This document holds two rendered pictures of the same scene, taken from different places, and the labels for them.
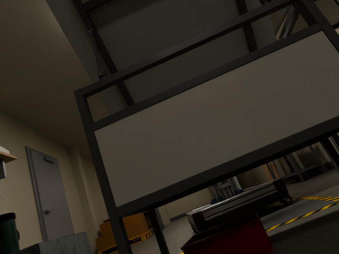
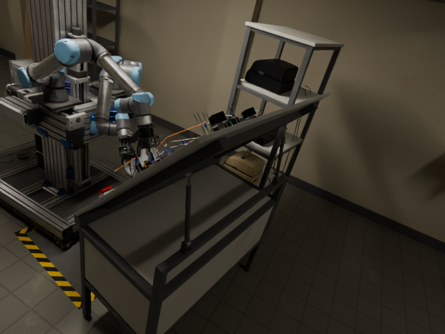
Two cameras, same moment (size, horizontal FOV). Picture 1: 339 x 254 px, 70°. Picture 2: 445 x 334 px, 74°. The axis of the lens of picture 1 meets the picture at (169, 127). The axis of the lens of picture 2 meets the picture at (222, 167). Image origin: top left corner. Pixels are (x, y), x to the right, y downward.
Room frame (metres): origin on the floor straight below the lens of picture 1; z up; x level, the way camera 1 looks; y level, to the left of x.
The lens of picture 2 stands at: (0.58, 1.02, 2.01)
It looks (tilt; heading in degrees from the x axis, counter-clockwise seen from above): 31 degrees down; 295
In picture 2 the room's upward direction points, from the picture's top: 15 degrees clockwise
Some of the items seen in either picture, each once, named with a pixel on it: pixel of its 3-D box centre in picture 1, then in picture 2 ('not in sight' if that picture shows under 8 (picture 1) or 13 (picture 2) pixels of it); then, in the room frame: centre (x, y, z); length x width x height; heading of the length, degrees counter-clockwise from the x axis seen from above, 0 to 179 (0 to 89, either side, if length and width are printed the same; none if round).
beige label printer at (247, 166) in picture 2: not in sight; (243, 165); (1.38, -1.07, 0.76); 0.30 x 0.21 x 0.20; 179
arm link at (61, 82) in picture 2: not in sight; (53, 73); (2.38, -0.04, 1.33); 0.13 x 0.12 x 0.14; 95
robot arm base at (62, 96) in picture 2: not in sight; (55, 91); (2.38, -0.05, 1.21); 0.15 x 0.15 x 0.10
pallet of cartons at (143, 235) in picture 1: (122, 231); not in sight; (5.69, 1.83, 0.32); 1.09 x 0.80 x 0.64; 96
